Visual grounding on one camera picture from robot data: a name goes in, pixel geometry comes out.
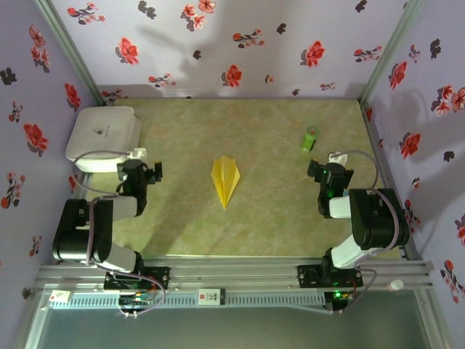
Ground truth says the white plastic lidded box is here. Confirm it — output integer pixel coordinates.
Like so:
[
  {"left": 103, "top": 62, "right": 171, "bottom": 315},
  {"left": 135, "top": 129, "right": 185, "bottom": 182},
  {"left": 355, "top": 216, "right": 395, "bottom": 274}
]
[{"left": 65, "top": 105, "right": 142, "bottom": 174}]

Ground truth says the green bottle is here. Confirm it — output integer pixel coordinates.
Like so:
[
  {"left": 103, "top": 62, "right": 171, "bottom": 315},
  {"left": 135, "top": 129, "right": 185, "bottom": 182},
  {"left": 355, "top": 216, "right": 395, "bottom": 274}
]
[{"left": 299, "top": 126, "right": 320, "bottom": 153}]

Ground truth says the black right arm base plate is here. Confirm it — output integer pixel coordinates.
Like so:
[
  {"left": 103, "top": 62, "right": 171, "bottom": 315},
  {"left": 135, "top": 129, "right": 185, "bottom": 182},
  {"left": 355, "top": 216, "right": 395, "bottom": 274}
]
[{"left": 296, "top": 264, "right": 363, "bottom": 289}]

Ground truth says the white label with red mark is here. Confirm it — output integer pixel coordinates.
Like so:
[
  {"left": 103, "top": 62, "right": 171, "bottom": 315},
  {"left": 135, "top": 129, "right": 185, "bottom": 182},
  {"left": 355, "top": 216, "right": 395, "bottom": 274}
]
[{"left": 198, "top": 288, "right": 227, "bottom": 307}]

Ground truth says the yellow paper sheet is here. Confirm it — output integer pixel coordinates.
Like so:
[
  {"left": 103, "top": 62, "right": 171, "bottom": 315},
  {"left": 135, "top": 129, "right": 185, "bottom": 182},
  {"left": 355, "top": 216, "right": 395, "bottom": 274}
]
[{"left": 210, "top": 155, "right": 242, "bottom": 211}]

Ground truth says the small controller board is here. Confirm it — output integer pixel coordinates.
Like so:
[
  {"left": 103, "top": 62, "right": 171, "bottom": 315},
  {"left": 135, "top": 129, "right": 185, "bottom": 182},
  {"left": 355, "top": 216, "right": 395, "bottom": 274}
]
[
  {"left": 118, "top": 293, "right": 155, "bottom": 307},
  {"left": 324, "top": 289, "right": 357, "bottom": 305}
]

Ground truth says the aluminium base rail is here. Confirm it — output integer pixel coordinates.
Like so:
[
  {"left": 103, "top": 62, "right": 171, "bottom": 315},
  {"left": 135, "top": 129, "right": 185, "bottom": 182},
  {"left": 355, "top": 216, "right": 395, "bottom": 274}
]
[{"left": 34, "top": 257, "right": 435, "bottom": 292}]

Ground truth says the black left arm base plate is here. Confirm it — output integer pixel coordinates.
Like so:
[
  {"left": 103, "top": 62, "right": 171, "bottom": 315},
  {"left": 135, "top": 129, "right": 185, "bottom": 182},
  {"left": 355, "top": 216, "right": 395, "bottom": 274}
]
[{"left": 104, "top": 265, "right": 171, "bottom": 291}]

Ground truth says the aluminium lower frame bar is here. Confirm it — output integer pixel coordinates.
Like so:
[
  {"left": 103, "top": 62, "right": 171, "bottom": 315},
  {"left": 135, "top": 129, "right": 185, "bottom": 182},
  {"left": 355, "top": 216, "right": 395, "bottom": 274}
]
[
  {"left": 14, "top": 290, "right": 48, "bottom": 349},
  {"left": 413, "top": 290, "right": 448, "bottom": 349}
]

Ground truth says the small white sticker card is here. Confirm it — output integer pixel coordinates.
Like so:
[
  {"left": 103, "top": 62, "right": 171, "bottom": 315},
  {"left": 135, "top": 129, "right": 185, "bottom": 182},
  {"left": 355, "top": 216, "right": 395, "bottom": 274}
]
[{"left": 49, "top": 289, "right": 73, "bottom": 305}]

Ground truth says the aluminium corner post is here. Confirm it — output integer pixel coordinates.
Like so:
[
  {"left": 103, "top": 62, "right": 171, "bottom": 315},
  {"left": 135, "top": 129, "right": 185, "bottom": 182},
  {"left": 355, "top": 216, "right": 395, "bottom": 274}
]
[
  {"left": 34, "top": 0, "right": 106, "bottom": 106},
  {"left": 359, "top": 0, "right": 424, "bottom": 103}
]

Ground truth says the grey slotted cable duct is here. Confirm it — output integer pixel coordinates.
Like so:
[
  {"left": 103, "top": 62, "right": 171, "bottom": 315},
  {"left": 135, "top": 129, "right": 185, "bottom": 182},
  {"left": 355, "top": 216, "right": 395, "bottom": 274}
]
[{"left": 49, "top": 290, "right": 326, "bottom": 310}]

